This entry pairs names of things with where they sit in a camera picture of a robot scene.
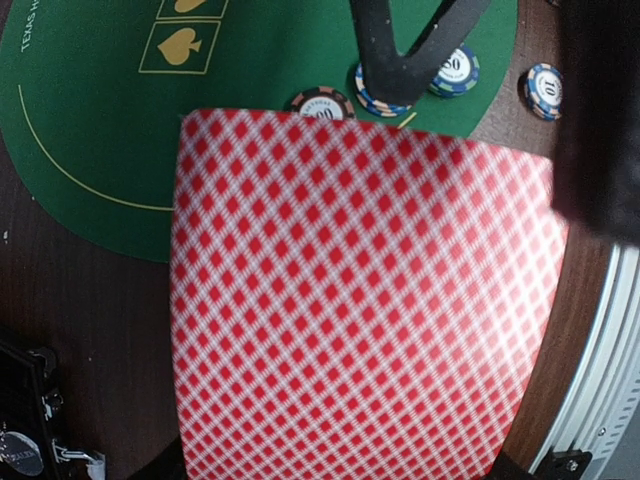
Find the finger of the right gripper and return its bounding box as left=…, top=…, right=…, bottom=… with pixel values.
left=406, top=0, right=491, bottom=65
left=349, top=0, right=435, bottom=105

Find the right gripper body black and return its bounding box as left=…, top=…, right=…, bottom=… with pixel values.
left=552, top=1, right=639, bottom=245

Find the brown chip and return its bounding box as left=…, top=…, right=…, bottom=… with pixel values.
left=289, top=86, right=356, bottom=120

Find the red checkered playing card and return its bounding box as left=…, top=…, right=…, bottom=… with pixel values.
left=170, top=109, right=567, bottom=479

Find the blue tan chip stack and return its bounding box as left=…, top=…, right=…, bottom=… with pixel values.
left=524, top=63, right=563, bottom=121

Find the round green poker mat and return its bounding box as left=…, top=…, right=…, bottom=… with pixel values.
left=0, top=0, right=519, bottom=265

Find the black poker chip case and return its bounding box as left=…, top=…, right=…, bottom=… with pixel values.
left=1, top=328, right=65, bottom=479

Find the clear round dealer puck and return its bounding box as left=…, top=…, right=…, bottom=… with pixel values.
left=1, top=431, right=44, bottom=477

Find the aluminium front rail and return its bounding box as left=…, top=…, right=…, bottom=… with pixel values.
left=529, top=245, right=639, bottom=479

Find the silver case handle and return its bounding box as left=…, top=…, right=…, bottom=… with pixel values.
left=52, top=439, right=106, bottom=480

